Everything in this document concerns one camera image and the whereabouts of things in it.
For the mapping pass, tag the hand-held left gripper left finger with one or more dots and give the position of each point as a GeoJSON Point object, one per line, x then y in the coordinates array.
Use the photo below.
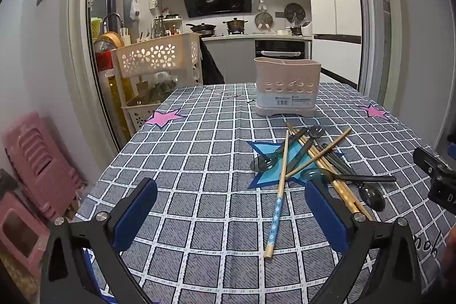
{"type": "Point", "coordinates": [137, 208]}

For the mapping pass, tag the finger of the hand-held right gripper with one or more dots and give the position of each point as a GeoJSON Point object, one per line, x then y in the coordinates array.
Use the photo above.
{"type": "Point", "coordinates": [431, 159]}

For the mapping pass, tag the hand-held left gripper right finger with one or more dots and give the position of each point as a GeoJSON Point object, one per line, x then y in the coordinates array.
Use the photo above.
{"type": "Point", "coordinates": [326, 215]}

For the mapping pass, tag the plain bamboo chopstick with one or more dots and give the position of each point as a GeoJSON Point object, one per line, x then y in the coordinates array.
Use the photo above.
{"type": "Point", "coordinates": [347, 192]}
{"type": "Point", "coordinates": [340, 193]}

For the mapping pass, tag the dark translucent spoon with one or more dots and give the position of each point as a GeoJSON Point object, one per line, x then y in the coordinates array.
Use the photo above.
{"type": "Point", "coordinates": [372, 199]}
{"type": "Point", "coordinates": [315, 131]}
{"type": "Point", "coordinates": [374, 178]}
{"type": "Point", "coordinates": [262, 163]}

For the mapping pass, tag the blue patterned bamboo chopstick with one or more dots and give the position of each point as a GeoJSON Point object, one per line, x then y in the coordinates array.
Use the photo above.
{"type": "Point", "coordinates": [276, 215]}

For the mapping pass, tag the dark-ended bamboo chopstick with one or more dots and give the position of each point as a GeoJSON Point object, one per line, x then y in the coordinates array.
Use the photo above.
{"type": "Point", "coordinates": [327, 147]}

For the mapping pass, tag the beige plastic utensil holder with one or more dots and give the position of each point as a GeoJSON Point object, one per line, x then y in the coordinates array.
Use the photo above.
{"type": "Point", "coordinates": [285, 90]}

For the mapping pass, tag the grey checked star tablecloth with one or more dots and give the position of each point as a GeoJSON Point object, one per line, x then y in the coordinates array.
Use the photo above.
{"type": "Point", "coordinates": [199, 161]}

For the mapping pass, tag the stack of pink plastic stools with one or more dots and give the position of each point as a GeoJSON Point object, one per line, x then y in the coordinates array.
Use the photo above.
{"type": "Point", "coordinates": [39, 161]}

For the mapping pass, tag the pink plastic stool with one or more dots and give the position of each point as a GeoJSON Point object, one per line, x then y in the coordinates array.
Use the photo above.
{"type": "Point", "coordinates": [21, 236]}

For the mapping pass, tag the yellow cooking oil bottle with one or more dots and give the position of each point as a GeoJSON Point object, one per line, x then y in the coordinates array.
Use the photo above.
{"type": "Point", "coordinates": [114, 90]}

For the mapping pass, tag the green vegetables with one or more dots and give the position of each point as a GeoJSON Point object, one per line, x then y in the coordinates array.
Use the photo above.
{"type": "Point", "coordinates": [160, 86]}

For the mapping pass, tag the red container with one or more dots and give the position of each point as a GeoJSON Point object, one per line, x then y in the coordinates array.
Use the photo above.
{"type": "Point", "coordinates": [104, 61]}

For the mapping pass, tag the beige flower-cutout storage rack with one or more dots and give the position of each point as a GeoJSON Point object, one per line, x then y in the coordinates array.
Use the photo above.
{"type": "Point", "coordinates": [153, 54]}

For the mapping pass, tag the dark hanging jacket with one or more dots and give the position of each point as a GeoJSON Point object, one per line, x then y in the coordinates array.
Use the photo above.
{"type": "Point", "coordinates": [212, 65]}

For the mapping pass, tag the yellow basin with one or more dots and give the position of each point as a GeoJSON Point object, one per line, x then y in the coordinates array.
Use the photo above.
{"type": "Point", "coordinates": [108, 40]}

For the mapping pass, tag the knife block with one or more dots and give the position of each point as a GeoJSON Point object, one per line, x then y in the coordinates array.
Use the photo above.
{"type": "Point", "coordinates": [145, 37]}

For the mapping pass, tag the black built-in oven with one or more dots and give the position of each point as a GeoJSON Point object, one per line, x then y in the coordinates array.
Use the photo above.
{"type": "Point", "coordinates": [278, 47]}

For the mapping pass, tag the white refrigerator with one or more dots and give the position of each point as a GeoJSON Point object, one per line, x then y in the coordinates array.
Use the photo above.
{"type": "Point", "coordinates": [342, 5]}

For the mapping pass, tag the grey lower kitchen cabinets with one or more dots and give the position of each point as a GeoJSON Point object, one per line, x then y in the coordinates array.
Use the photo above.
{"type": "Point", "coordinates": [231, 54]}

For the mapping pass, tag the white rice cooker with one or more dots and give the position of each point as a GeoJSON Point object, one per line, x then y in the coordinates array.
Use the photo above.
{"type": "Point", "coordinates": [302, 30]}

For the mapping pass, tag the seasoning bottle rack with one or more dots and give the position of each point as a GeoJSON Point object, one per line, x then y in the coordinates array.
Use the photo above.
{"type": "Point", "coordinates": [167, 26]}

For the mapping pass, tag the green plastic basket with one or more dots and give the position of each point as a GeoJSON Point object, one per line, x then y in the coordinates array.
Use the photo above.
{"type": "Point", "coordinates": [97, 28]}

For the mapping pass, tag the black wok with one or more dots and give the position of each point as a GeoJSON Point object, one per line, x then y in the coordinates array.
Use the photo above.
{"type": "Point", "coordinates": [203, 28]}

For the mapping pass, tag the kitchen faucet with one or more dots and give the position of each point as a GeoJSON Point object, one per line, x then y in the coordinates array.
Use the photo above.
{"type": "Point", "coordinates": [112, 16]}

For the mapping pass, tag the hanging white plastic bag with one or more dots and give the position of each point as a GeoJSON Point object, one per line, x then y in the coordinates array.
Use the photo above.
{"type": "Point", "coordinates": [134, 10]}

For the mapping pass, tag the round metal steamer rack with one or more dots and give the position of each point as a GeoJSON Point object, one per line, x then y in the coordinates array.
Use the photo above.
{"type": "Point", "coordinates": [263, 19]}
{"type": "Point", "coordinates": [295, 12]}

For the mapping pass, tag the dark cooking pot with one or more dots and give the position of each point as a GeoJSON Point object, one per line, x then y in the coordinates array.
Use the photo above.
{"type": "Point", "coordinates": [235, 25]}

